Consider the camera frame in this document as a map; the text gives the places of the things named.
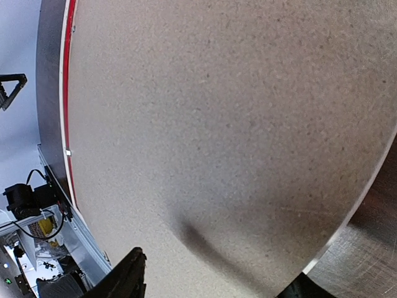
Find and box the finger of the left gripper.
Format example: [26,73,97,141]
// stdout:
[0,73,27,111]

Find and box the aluminium front rail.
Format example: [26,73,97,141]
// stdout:
[37,145,112,287]

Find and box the left black cable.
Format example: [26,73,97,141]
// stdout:
[0,169,68,242]

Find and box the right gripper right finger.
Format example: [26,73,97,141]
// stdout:
[277,273,335,298]

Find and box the wooden picture frame red edge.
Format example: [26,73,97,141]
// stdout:
[59,0,78,209]

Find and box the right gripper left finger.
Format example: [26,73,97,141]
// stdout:
[82,247,147,298]

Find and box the brown backing board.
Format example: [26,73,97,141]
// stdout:
[68,1,396,297]

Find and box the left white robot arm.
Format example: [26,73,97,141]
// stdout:
[1,73,57,220]

